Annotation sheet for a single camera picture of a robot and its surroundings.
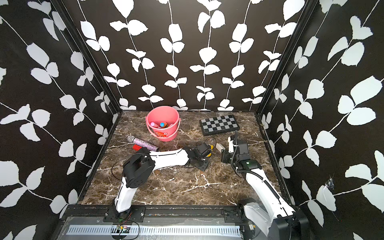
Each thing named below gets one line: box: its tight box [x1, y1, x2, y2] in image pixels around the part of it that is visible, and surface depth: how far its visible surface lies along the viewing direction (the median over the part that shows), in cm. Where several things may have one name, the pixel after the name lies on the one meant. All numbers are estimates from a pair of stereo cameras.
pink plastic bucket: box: [145, 106, 181, 142], surface depth 97 cm
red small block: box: [133, 144, 143, 151], surface depth 100 cm
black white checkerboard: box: [200, 114, 241, 137], surface depth 110 cm
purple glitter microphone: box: [127, 135, 159, 152], surface depth 100 cm
